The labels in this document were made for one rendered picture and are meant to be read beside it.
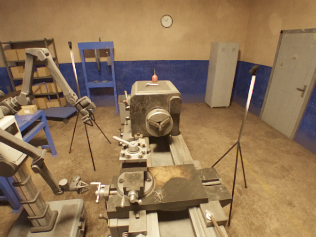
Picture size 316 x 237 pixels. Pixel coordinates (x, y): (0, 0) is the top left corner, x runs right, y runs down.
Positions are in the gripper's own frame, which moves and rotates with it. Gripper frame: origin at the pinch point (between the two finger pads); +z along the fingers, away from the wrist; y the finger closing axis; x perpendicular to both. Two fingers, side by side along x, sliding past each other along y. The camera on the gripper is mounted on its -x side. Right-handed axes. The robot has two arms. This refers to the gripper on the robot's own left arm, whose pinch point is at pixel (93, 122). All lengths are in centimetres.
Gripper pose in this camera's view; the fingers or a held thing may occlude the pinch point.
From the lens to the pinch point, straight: 143.9
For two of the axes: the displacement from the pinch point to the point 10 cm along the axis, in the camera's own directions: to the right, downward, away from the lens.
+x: -8.5, 5.2, 0.7
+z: 4.9, 7.5, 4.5
